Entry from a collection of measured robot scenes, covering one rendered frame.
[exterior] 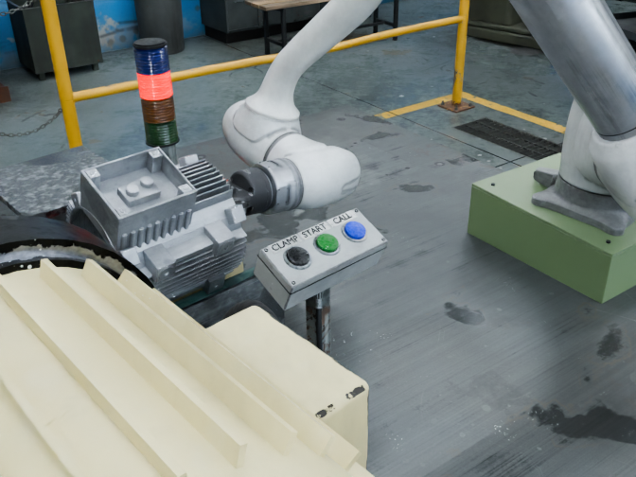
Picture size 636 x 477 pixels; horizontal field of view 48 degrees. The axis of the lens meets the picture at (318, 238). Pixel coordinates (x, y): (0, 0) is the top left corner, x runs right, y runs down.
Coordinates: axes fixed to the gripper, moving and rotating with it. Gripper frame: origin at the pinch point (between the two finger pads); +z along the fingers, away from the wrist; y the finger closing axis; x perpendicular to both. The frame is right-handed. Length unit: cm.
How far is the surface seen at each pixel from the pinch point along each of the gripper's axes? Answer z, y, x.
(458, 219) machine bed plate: -73, 4, 15
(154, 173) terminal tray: 0.0, 1.5, -6.6
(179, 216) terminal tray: 0.3, 8.7, -2.8
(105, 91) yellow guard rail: -95, -206, 37
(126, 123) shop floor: -156, -305, 84
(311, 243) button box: -9.0, 26.0, -3.3
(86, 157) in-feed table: -16, -57, 11
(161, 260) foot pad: 4.3, 10.7, 2.2
